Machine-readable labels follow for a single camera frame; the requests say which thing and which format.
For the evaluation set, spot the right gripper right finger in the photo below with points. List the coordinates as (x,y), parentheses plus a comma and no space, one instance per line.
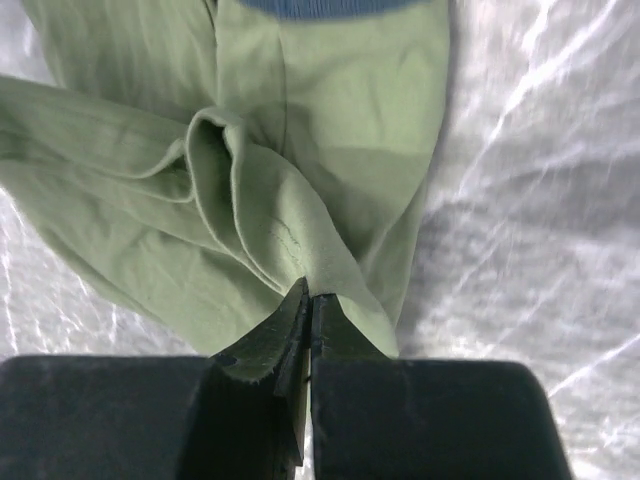
(378,418)

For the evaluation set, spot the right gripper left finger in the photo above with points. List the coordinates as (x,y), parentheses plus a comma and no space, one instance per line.
(239,414)

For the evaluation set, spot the green printed tank top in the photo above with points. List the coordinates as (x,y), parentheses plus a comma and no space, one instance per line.
(194,159)

